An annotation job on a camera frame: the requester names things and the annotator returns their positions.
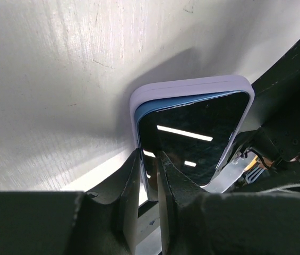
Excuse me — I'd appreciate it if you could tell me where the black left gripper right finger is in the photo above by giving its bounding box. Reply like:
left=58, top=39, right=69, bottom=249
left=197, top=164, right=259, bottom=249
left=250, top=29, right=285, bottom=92
left=157, top=152, right=300, bottom=254

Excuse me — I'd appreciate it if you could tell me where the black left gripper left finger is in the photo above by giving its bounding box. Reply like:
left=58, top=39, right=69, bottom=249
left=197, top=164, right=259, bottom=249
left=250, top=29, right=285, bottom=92
left=0, top=150, right=140, bottom=254

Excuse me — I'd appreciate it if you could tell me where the black phone blue edge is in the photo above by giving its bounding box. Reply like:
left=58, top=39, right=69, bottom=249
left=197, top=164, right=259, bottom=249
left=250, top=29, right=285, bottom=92
left=135, top=91, right=250, bottom=186

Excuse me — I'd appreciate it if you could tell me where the lavender phone case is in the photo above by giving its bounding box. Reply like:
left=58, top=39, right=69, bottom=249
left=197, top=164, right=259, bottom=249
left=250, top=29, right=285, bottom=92
left=130, top=75, right=254, bottom=201

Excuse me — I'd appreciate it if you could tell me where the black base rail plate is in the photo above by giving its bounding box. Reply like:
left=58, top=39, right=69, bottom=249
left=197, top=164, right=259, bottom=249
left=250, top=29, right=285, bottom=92
left=194, top=40, right=300, bottom=193

